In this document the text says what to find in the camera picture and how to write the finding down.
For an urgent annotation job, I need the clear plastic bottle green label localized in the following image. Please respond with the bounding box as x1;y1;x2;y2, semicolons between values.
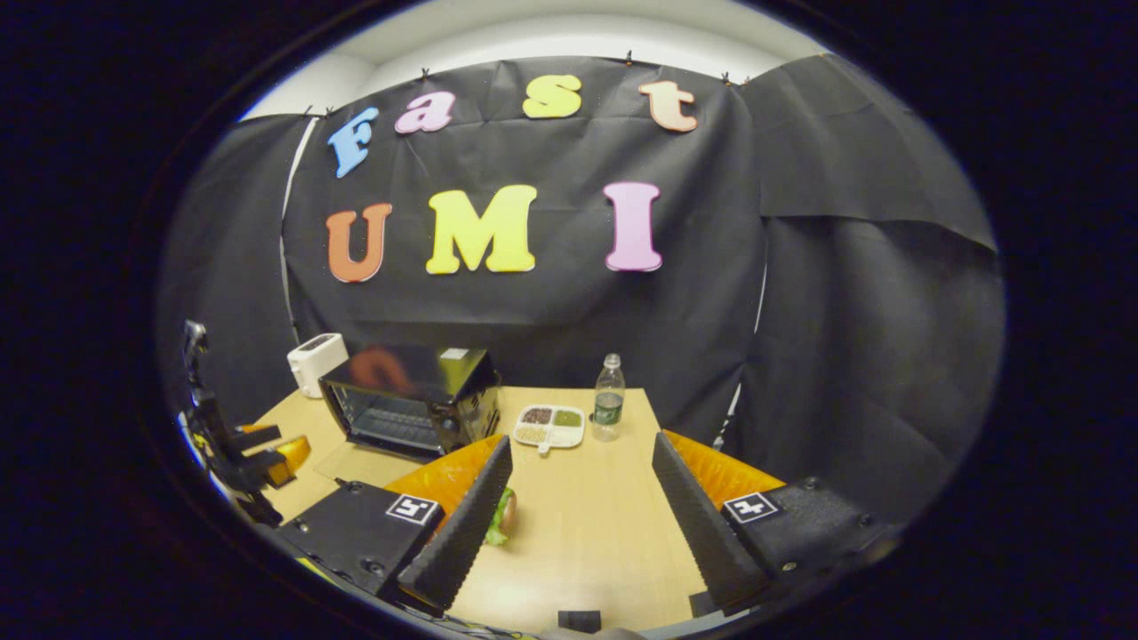
593;354;626;443

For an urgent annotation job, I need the white divided plate of grains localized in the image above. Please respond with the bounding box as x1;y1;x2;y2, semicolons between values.
514;404;586;456

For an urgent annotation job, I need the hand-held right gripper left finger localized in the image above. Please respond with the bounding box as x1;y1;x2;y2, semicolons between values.
267;434;515;616

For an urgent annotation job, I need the white toaster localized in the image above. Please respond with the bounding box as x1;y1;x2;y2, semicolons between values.
287;333;349;398

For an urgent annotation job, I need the black electric oven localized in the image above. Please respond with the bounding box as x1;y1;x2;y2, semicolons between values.
311;345;501;488

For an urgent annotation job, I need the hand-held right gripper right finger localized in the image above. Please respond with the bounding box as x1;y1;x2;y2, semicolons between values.
652;430;901;616

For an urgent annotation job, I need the sandwich with lettuce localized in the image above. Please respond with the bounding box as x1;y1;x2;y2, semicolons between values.
485;487;518;546

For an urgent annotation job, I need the black backdrop cloth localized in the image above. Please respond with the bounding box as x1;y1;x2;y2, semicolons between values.
156;53;1007;534

